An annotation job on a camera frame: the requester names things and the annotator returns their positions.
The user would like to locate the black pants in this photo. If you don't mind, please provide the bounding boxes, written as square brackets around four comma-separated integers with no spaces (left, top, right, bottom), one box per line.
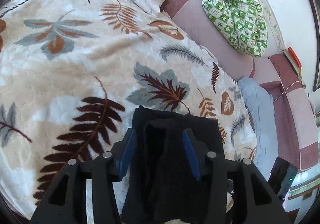
[121,106,224,223]

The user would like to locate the pink maroon headboard cushion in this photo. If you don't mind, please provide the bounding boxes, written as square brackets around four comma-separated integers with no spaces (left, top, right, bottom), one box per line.
[162,0,318,172]

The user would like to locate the light blue folded cloth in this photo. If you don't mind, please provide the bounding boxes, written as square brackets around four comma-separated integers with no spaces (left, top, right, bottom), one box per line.
[238,77,278,180]

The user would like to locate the red orange book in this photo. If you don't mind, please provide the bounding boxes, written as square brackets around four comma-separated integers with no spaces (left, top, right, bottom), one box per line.
[283,47,302,79]

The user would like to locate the leaf pattern fleece blanket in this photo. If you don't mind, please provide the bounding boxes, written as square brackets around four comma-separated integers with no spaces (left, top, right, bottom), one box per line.
[1,0,257,219]

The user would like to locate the green white patterned cloth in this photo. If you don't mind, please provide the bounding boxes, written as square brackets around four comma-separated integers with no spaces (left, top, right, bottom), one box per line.
[202,0,268,57]

